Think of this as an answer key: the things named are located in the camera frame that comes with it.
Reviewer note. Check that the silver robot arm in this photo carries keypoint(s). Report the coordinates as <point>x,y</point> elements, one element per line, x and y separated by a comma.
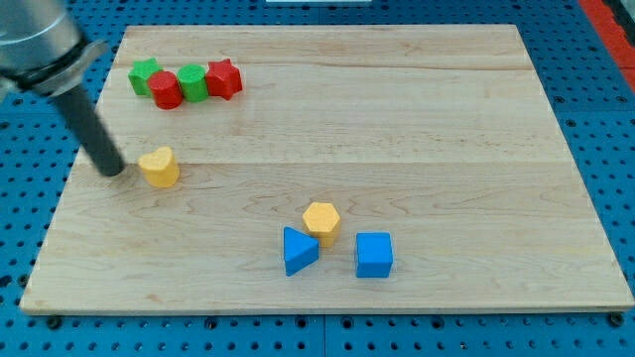
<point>43,49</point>

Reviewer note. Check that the blue triangle block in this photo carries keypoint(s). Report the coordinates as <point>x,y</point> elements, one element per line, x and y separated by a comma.
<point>299,250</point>

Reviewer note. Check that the yellow hexagon block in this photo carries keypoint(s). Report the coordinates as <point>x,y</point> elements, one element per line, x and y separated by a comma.
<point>323,222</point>

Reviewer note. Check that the blue cube block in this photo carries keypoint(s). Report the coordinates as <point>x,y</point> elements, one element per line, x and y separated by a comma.
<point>374,255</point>

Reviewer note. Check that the red star block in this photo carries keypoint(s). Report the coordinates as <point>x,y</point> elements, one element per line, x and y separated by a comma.
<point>223,79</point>

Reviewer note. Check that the yellow heart block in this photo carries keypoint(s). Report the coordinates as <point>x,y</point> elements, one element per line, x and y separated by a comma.
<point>160,168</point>

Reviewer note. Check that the green cylinder block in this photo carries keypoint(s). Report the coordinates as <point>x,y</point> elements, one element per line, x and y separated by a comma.
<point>191,78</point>

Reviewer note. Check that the red cylinder block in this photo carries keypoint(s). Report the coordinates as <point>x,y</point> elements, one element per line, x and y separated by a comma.
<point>165,90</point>

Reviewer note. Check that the green star block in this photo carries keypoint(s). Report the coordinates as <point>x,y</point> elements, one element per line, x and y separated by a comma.
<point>140,73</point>

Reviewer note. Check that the black pusher rod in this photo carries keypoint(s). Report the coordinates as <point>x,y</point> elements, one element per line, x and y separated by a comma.
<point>76,108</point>

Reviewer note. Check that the red strip at edge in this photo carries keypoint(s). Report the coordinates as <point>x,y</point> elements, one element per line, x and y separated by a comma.
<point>603,16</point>

